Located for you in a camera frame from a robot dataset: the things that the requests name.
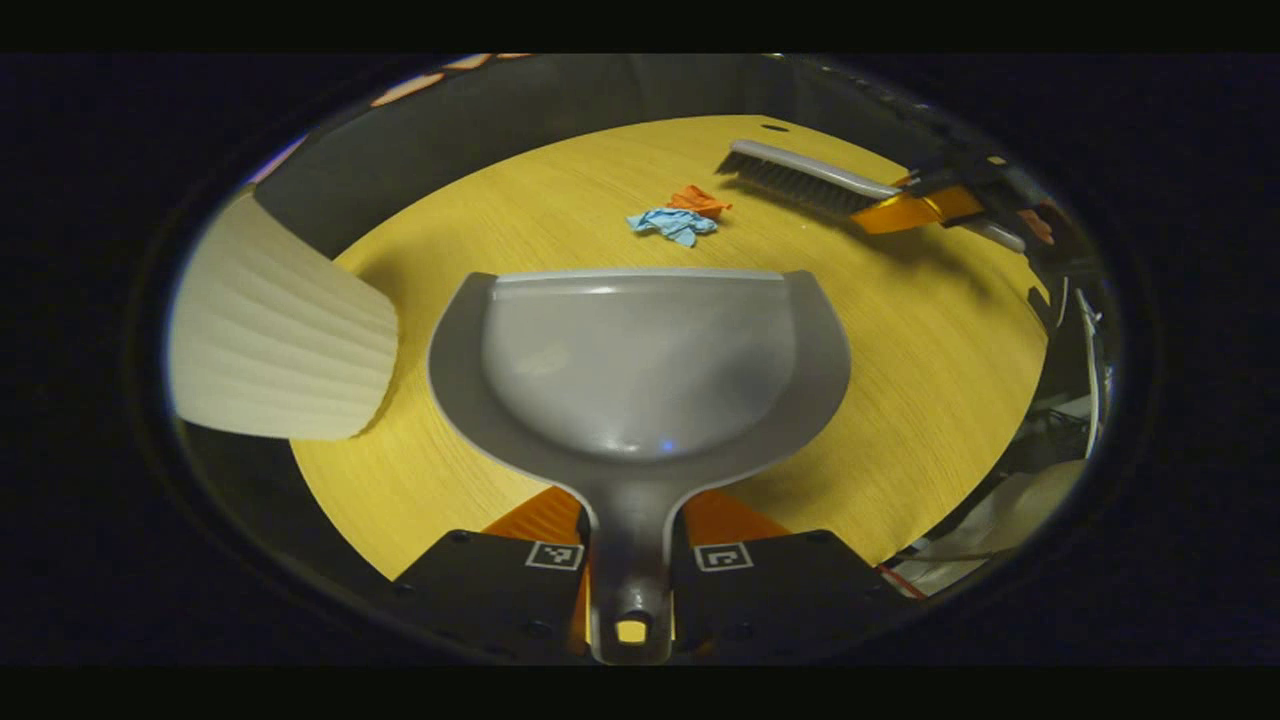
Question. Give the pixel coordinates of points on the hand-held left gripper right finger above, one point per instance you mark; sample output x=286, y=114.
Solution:
x=780, y=585

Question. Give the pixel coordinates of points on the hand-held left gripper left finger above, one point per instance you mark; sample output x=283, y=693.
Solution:
x=490, y=590

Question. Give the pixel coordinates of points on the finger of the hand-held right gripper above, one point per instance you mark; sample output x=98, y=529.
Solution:
x=910, y=212

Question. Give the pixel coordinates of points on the small grey broom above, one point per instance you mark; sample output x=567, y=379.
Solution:
x=800, y=180

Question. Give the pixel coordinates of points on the orange paper trash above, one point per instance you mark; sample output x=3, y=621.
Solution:
x=700, y=200

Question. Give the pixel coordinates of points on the blue paper trash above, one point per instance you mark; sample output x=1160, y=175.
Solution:
x=675, y=224

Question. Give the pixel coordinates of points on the grey plastic dustpan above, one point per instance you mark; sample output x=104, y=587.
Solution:
x=640, y=370

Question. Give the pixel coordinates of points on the white ribbed garbage bin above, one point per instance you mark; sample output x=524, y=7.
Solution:
x=280, y=340

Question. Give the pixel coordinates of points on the yellow wooden desktop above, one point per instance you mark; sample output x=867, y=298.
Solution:
x=900, y=350

